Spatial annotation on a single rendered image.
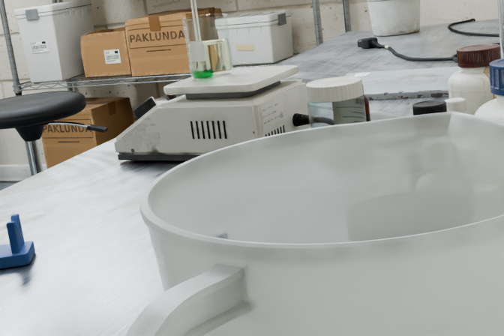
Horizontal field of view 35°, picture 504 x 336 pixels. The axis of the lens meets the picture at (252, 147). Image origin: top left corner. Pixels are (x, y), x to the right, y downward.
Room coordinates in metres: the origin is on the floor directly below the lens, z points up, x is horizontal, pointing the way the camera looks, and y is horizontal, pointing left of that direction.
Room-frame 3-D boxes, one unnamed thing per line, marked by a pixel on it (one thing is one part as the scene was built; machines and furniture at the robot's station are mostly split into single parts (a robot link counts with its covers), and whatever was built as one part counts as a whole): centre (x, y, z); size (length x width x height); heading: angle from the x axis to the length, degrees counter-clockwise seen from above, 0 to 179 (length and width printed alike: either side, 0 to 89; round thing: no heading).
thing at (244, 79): (0.92, 0.01, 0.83); 0.12 x 0.12 x 0.01; 60
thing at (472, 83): (0.75, -0.22, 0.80); 0.06 x 0.06 x 0.11
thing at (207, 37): (0.93, 0.03, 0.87); 0.06 x 0.05 x 0.08; 178
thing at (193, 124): (0.93, 0.04, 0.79); 0.22 x 0.13 x 0.08; 60
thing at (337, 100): (0.84, -0.09, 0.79); 0.06 x 0.06 x 0.08
